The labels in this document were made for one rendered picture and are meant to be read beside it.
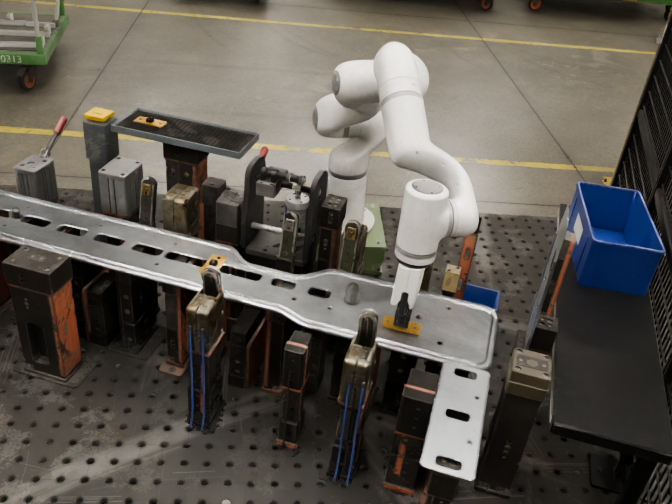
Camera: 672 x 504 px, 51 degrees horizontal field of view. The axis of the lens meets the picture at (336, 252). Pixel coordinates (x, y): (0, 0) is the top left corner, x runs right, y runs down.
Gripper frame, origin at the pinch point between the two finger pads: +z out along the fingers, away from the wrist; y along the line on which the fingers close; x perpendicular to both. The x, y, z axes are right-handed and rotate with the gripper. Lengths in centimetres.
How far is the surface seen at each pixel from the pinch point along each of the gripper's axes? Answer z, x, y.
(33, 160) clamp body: -3, -106, -23
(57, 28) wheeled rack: 75, -318, -332
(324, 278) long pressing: 3.2, -20.7, -10.7
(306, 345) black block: 4.3, -17.6, 12.3
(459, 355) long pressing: 3.2, 13.5, 4.3
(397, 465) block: 25.8, 6.3, 17.8
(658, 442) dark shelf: 0, 51, 18
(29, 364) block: 32, -86, 15
